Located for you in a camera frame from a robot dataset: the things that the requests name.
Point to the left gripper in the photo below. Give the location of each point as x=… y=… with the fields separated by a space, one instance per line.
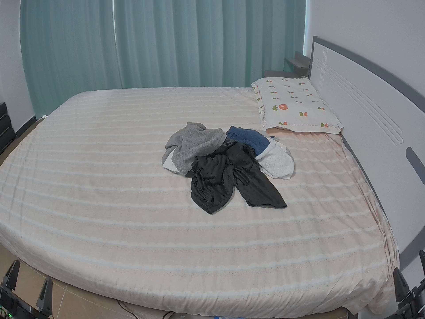
x=13 y=304

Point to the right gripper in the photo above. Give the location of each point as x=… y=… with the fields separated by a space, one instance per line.
x=415 y=306

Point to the black T-shirt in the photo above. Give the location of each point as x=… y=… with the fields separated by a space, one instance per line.
x=212 y=178

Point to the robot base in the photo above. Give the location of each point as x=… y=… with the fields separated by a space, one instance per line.
x=222 y=317

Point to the bed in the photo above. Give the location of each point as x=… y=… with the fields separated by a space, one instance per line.
x=99 y=178

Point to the black chest of drawers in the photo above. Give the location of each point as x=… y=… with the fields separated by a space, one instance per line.
x=5 y=128

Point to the white garment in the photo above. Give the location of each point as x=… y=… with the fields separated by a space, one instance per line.
x=275 y=164
x=169 y=164

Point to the white printed pillow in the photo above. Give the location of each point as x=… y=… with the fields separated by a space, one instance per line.
x=292 y=105

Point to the dark blue garment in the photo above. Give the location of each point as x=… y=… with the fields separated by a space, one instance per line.
x=249 y=138

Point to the grey garment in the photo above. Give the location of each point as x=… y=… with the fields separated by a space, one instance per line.
x=196 y=141

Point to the grey bedside table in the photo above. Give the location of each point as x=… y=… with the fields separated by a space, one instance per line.
x=279 y=73

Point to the blue-green curtain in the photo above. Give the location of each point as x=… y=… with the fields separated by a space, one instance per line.
x=66 y=45
x=199 y=28

